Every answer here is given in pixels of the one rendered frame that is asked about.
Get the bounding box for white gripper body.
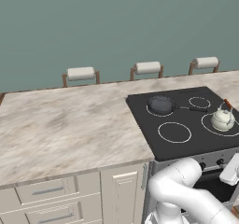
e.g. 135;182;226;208
218;162;239;187

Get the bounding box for black stove with hob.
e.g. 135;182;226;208
125;86;239;224

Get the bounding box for dark oven door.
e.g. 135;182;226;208
181;170;239;215

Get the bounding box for black frying pan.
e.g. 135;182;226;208
147;95;208;116

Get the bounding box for cream cupboard door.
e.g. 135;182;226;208
100;162;149;224

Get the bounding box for wooden chair with white cushion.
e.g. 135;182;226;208
188;56;220;77
129;61;165;82
61;66;101;89

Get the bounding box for cream drawer front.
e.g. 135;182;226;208
13;175;79;206
23;199;86;224

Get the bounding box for white kettle with brown handle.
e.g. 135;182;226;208
210;98;236;133

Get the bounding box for silver cupboard door handle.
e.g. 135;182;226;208
141;164;148;191

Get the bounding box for silver drawer handle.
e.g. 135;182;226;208
31;186;65;196
36;213;75;224

